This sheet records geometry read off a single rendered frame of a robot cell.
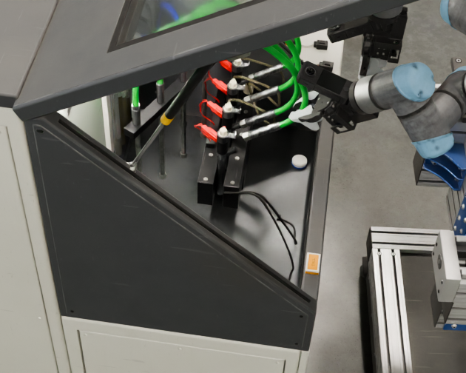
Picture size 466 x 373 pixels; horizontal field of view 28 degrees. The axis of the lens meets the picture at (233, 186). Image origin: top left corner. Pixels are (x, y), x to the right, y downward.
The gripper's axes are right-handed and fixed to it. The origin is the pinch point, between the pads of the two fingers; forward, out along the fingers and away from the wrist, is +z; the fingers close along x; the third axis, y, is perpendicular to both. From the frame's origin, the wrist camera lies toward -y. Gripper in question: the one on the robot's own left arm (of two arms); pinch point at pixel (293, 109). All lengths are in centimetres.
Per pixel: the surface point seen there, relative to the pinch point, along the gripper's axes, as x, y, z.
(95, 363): -56, 12, 58
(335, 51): 42, 21, 25
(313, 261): -24.1, 23.6, 4.7
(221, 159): -8.3, 1.1, 22.2
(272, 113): 3.8, 2.6, 11.9
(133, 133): -13.5, -18.7, 29.0
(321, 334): -4, 94, 80
